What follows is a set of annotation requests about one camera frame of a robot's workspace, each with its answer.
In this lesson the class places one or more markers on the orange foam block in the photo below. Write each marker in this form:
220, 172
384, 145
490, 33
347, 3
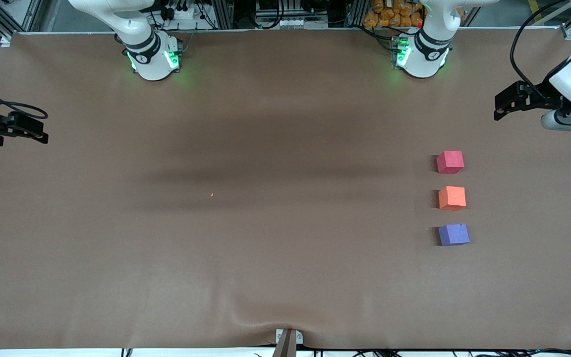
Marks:
452, 198

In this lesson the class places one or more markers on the metal table edge clamp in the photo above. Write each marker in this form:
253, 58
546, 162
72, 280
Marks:
289, 344

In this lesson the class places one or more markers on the red foam block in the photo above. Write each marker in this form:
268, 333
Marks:
450, 162

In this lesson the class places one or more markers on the brown table mat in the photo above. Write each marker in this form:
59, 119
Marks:
285, 124

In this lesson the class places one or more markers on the pile of orange packets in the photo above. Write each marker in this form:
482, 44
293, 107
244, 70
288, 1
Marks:
394, 15

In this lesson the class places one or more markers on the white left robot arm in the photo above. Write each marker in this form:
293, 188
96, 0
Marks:
434, 49

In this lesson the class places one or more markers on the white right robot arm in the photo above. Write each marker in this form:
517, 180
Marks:
142, 29

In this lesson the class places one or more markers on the white power strip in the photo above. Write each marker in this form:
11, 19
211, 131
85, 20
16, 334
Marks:
181, 14

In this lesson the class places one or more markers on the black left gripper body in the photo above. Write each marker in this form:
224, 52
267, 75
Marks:
542, 98

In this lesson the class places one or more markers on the purple foam block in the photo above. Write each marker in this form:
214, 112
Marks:
454, 235

